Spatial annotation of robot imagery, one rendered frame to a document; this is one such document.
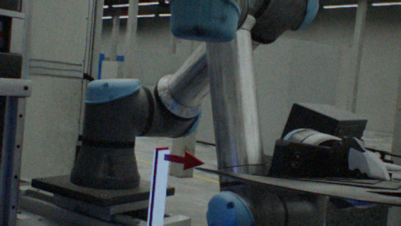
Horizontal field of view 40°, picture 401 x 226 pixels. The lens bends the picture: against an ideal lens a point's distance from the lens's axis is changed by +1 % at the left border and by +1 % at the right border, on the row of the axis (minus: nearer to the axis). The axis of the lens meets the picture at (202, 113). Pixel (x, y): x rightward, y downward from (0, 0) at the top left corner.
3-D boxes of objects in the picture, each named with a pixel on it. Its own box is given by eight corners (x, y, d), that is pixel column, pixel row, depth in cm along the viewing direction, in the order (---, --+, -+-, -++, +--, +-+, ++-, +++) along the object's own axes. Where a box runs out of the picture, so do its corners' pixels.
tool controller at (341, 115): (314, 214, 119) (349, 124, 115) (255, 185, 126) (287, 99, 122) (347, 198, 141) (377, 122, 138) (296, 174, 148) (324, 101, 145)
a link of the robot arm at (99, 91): (71, 134, 123) (76, 73, 123) (125, 135, 131) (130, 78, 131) (96, 141, 114) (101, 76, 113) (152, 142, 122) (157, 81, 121)
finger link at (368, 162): (431, 163, 63) (392, 155, 72) (382, 154, 62) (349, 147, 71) (426, 190, 63) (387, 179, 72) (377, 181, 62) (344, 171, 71)
